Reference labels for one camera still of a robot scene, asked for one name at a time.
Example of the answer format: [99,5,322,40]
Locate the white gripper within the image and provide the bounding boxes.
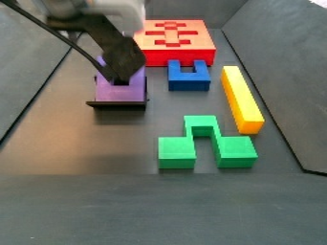
[40,0,146,33]

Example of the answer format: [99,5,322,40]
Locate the purple U-shaped block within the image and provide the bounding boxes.
[95,67,147,102]

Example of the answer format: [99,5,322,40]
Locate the red board with cutouts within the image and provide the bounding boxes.
[134,19,217,67]

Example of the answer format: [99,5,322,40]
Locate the blue U-shaped block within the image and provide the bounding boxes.
[167,59,211,91]

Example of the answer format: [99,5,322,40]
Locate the yellow long bar block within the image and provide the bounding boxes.
[222,66,265,135]

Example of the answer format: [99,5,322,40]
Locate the green stepped block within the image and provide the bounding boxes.
[159,115,258,169]

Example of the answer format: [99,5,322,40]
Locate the black cable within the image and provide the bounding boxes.
[0,0,118,82]

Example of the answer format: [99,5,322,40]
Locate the black fixture bracket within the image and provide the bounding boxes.
[86,87,147,108]

